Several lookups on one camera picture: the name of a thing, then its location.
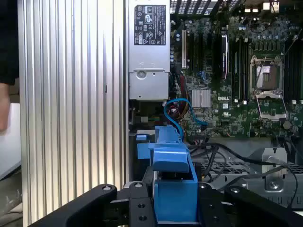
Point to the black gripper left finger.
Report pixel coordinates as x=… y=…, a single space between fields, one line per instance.
x=139 y=208

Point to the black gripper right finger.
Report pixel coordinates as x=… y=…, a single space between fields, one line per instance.
x=210 y=208

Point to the blue disk carrier with disk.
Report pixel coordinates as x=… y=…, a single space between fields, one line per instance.
x=175 y=201

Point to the empty blue disk carrier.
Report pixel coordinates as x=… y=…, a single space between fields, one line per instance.
x=143 y=146

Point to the black RAM slot bank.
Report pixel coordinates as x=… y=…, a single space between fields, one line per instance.
x=293 y=71
x=240 y=71

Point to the black expansion slot group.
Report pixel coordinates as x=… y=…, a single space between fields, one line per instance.
x=196 y=52

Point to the white expansion slot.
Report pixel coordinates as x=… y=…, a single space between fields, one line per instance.
x=184 y=49

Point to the person's bare hand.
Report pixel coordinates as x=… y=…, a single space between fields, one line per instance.
x=4 y=106

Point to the perforated metal drive cage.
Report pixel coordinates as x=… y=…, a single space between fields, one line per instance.
x=272 y=186

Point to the open metal PC case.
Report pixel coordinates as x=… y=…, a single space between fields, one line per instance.
x=236 y=147

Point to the green Dell motherboard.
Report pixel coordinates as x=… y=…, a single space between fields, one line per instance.
x=236 y=118

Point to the silver finned chipset heatsink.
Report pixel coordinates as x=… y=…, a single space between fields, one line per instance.
x=200 y=98

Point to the round coin cell battery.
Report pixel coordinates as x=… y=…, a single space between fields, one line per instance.
x=287 y=124

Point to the blue SATA ports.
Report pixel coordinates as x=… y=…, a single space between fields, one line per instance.
x=203 y=76

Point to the CPU socket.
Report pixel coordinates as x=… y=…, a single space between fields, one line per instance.
x=266 y=75

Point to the thin metal locking lever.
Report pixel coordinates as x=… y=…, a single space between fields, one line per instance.
x=261 y=70

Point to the silver power supply unit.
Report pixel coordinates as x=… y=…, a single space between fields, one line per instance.
x=149 y=59

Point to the person's black sleeve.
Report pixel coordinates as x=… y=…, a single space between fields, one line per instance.
x=8 y=35

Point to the metal socket cover frame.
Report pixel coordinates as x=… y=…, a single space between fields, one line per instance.
x=270 y=95

